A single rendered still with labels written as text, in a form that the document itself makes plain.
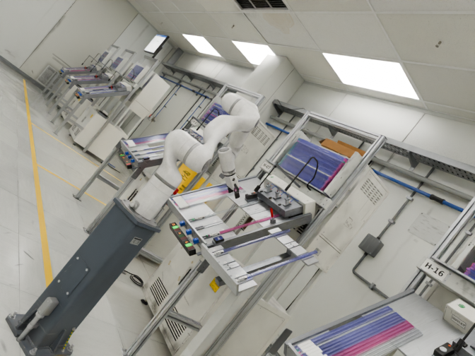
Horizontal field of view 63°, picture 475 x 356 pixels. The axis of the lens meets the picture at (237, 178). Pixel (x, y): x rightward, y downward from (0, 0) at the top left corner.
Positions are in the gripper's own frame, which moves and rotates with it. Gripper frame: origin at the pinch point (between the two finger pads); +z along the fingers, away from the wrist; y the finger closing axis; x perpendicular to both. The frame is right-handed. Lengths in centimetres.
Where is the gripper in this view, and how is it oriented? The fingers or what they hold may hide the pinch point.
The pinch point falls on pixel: (234, 193)
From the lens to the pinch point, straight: 247.7
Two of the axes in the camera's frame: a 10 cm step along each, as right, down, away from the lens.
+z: 1.8, 8.6, 4.7
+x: -8.7, 3.7, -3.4
